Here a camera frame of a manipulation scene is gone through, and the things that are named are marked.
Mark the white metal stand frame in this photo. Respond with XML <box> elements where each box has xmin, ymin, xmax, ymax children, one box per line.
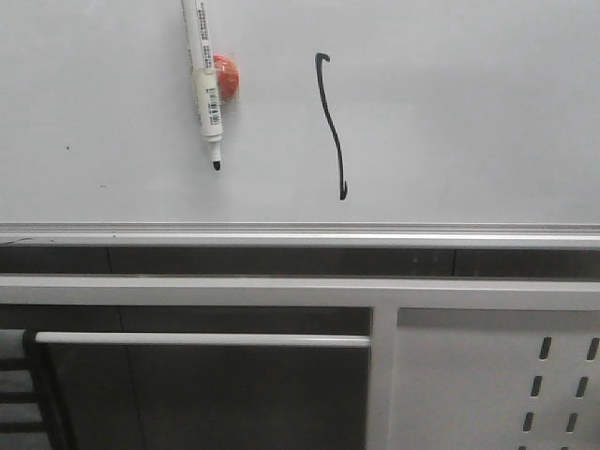
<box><xmin>1</xmin><ymin>275</ymin><xmax>599</xmax><ymax>449</ymax></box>

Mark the red round magnet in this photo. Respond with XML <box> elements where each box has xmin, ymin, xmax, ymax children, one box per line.
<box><xmin>214</xmin><ymin>54</ymin><xmax>240</xmax><ymax>101</ymax></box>

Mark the white whiteboard marker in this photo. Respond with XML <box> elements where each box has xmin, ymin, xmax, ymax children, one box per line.
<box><xmin>181</xmin><ymin>0</ymin><xmax>224</xmax><ymax>172</ymax></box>

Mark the white horizontal rod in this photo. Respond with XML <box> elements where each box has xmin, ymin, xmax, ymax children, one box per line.
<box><xmin>35</xmin><ymin>331</ymin><xmax>370</xmax><ymax>348</ymax></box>

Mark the black slatted chair back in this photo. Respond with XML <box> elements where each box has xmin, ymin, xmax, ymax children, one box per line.
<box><xmin>1</xmin><ymin>329</ymin><xmax>73</xmax><ymax>449</ymax></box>

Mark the white whiteboard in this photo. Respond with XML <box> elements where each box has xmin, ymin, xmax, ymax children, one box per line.
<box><xmin>1</xmin><ymin>1</ymin><xmax>599</xmax><ymax>225</ymax></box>

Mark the white perforated metal panel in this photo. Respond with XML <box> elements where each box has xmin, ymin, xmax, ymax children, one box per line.
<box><xmin>389</xmin><ymin>308</ymin><xmax>599</xmax><ymax>449</ymax></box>

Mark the aluminium whiteboard tray rail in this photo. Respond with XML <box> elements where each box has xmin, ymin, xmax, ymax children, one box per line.
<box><xmin>1</xmin><ymin>222</ymin><xmax>599</xmax><ymax>250</ymax></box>

